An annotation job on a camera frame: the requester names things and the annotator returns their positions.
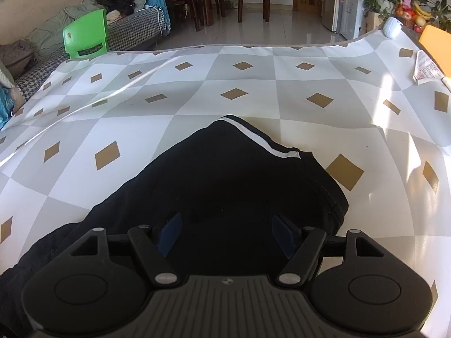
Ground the cardboard box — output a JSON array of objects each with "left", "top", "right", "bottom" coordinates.
[{"left": 360, "top": 11, "right": 386, "bottom": 37}]

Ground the blue printed garment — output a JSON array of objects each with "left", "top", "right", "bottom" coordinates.
[{"left": 146, "top": 0, "right": 173, "bottom": 36}]

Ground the white chest freezer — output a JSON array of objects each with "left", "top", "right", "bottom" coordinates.
[{"left": 339, "top": 0, "right": 375, "bottom": 41}]

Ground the grey pillow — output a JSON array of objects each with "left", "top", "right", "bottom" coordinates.
[{"left": 0, "top": 60, "right": 16, "bottom": 90}]

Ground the grey-green blanket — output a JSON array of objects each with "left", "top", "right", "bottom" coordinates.
[{"left": 26, "top": 0, "right": 106, "bottom": 57}]

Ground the white rounded container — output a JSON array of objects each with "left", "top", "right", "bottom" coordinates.
[{"left": 383, "top": 17, "right": 404, "bottom": 39}]

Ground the printed paper packet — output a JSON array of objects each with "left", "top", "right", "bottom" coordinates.
[{"left": 412, "top": 50, "right": 445, "bottom": 86}]

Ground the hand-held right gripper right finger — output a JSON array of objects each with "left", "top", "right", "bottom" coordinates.
[{"left": 271, "top": 214, "right": 386, "bottom": 287}]

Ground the houndstooth sofa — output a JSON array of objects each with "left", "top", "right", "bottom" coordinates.
[{"left": 12, "top": 7, "right": 173, "bottom": 103}]

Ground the fruit basket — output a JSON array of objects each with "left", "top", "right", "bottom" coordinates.
[{"left": 395, "top": 2, "right": 432, "bottom": 32}]

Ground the black t-shirt red print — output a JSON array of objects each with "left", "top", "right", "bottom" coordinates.
[{"left": 0, "top": 114, "right": 349, "bottom": 338}]

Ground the grey-brown garment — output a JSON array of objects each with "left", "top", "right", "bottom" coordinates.
[{"left": 0, "top": 39, "right": 39, "bottom": 80}]

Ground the blue cartoon pajamas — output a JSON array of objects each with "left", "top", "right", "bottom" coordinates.
[{"left": 0, "top": 86, "right": 15, "bottom": 131}]

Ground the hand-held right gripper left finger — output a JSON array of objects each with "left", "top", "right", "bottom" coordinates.
[{"left": 70, "top": 211, "right": 183, "bottom": 287}]

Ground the green plastic chair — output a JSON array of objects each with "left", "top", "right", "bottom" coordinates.
[{"left": 63, "top": 9, "right": 109, "bottom": 60}]

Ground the silver refrigerator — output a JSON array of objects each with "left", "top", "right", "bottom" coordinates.
[{"left": 320, "top": 0, "right": 344, "bottom": 32}]

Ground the spiky green houseplant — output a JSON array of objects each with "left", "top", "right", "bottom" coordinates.
[{"left": 425, "top": 0, "right": 451, "bottom": 32}]

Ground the diamond-pattern tablecloth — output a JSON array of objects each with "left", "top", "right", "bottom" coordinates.
[{"left": 0, "top": 28, "right": 451, "bottom": 338}]

